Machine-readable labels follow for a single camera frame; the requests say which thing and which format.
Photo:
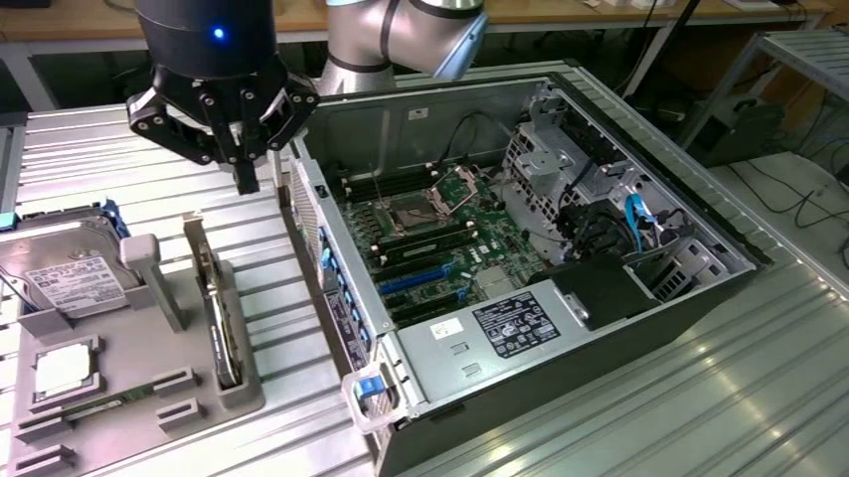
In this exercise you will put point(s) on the metal disk bay cage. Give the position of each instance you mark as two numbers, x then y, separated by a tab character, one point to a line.
563	164

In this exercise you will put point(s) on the blue expansion slot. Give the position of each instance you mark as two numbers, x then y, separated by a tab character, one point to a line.
412	279

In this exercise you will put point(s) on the CPU socket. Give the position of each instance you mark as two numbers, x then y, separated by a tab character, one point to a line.
411	212

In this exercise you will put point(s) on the metal slat side table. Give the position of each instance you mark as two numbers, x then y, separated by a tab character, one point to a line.
805	59

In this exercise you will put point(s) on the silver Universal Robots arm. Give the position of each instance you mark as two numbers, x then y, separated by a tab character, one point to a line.
391	35

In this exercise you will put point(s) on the black plastic air shroud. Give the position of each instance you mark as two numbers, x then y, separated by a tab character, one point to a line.
599	290

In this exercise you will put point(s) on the blue disk carrier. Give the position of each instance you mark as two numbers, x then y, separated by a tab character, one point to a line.
105	218

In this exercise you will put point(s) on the metal socket cover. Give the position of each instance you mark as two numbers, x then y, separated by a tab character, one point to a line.
454	186

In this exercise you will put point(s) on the black box on floor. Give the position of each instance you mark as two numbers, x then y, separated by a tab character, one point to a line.
742	129

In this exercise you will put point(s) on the silver CPU chip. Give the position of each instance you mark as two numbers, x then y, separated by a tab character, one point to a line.
62	372

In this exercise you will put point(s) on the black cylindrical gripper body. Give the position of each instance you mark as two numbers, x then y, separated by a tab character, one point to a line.
199	45

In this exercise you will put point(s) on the green RAM stick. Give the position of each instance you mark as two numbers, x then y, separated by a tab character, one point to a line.
109	400

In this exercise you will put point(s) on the black expansion slot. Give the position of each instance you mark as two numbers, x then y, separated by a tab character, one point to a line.
424	308

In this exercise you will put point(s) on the grey power supply unit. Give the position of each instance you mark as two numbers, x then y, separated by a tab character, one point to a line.
490	343

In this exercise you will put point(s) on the black RAM slots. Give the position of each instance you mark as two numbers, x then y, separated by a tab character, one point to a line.
387	185

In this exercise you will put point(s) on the hard disk with white label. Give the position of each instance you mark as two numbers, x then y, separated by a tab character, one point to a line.
62	270

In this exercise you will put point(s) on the grey parts rack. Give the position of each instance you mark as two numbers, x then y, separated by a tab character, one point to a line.
125	377

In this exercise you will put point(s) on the RAM stick in motherboard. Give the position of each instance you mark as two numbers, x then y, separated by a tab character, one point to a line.
424	248

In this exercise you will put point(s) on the open black PC case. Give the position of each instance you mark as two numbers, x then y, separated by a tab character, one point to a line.
530	278

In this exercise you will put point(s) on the green motherboard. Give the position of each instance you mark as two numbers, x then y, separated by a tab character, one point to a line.
438	233

